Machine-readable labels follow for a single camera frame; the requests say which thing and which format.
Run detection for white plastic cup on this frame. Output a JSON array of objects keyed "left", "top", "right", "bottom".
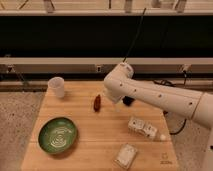
[{"left": 48, "top": 77, "right": 65, "bottom": 98}]

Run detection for clear plastic packet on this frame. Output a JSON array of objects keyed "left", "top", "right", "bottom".
[{"left": 115, "top": 144, "right": 138, "bottom": 169}]

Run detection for black rectangular phone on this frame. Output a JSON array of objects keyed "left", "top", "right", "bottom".
[{"left": 122, "top": 96, "right": 135, "bottom": 106}]

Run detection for black hanging cable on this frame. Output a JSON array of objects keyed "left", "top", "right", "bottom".
[{"left": 122, "top": 7, "right": 147, "bottom": 64}]

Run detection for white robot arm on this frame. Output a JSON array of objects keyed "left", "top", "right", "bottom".
[{"left": 104, "top": 62, "right": 213, "bottom": 171}]

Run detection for green ceramic bowl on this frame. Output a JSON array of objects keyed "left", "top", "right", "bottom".
[{"left": 38, "top": 117, "right": 78, "bottom": 155}]

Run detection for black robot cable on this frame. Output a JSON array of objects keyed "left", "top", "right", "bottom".
[{"left": 168, "top": 118, "right": 188, "bottom": 136}]

